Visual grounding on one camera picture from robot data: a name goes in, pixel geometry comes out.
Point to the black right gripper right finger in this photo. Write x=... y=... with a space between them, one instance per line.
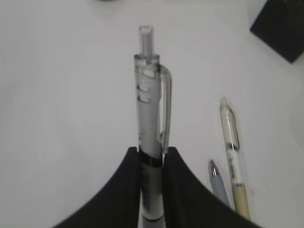
x=188 y=203

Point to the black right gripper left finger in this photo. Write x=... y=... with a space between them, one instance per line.
x=117 y=204

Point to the white grey pen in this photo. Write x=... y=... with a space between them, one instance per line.
x=153 y=94

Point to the light blue pen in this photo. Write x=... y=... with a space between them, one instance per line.
x=217 y=184

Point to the beige grip pen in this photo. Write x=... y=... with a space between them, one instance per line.
x=231 y=141

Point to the black mesh pen holder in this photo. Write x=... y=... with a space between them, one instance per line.
x=280 y=24

